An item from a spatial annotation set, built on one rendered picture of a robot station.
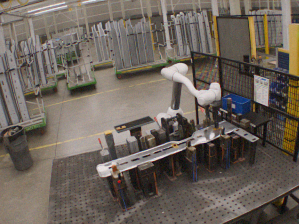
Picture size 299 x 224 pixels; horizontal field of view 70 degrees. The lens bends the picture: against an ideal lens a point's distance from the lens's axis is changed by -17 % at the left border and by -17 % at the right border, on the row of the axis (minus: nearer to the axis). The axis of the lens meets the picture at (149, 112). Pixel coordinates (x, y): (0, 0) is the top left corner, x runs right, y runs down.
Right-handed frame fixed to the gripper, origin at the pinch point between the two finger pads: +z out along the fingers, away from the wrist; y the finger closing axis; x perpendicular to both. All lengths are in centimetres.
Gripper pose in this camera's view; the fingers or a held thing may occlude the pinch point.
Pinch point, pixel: (216, 124)
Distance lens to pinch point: 242.3
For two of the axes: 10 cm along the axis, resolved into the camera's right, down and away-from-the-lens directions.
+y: 4.0, 3.0, -8.6
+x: 9.1, -2.7, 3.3
